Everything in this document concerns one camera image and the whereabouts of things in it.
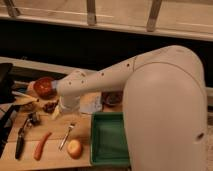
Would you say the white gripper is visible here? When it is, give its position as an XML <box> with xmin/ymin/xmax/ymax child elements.
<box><xmin>51</xmin><ymin>96</ymin><xmax>80</xmax><ymax>120</ymax></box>

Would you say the silver fork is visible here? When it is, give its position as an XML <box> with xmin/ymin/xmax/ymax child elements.
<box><xmin>59</xmin><ymin>123</ymin><xmax>76</xmax><ymax>150</ymax></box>

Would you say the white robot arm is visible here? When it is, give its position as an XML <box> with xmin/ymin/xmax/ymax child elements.
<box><xmin>54</xmin><ymin>45</ymin><xmax>207</xmax><ymax>171</ymax></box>

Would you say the grey cloth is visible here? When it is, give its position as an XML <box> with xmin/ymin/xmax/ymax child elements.
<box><xmin>79</xmin><ymin>93</ymin><xmax>103</xmax><ymax>114</ymax></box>

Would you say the bunch of dark grapes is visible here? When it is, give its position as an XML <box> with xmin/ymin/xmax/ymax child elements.
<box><xmin>43</xmin><ymin>100</ymin><xmax>59</xmax><ymax>114</ymax></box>

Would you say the red bowl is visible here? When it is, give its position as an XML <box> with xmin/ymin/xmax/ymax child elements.
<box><xmin>33</xmin><ymin>77</ymin><xmax>56</xmax><ymax>99</ymax></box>

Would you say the dark maroon bowl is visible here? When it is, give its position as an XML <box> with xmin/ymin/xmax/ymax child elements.
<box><xmin>102</xmin><ymin>92</ymin><xmax>123</xmax><ymax>106</ymax></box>

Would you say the yellow apple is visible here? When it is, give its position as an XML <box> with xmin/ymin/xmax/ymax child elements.
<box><xmin>67</xmin><ymin>139</ymin><xmax>83</xmax><ymax>159</ymax></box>

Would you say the banana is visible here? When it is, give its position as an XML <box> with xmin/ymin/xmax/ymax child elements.
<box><xmin>12</xmin><ymin>91</ymin><xmax>39</xmax><ymax>105</ymax></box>

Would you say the green plastic tray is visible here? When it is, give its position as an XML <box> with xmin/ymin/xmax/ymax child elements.
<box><xmin>90</xmin><ymin>112</ymin><xmax>130</xmax><ymax>167</ymax></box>

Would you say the orange carrot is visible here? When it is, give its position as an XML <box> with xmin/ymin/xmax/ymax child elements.
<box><xmin>33</xmin><ymin>132</ymin><xmax>51</xmax><ymax>161</ymax></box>

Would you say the black handled can opener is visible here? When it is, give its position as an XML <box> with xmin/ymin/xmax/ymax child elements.
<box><xmin>15</xmin><ymin>112</ymin><xmax>40</xmax><ymax>160</ymax></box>

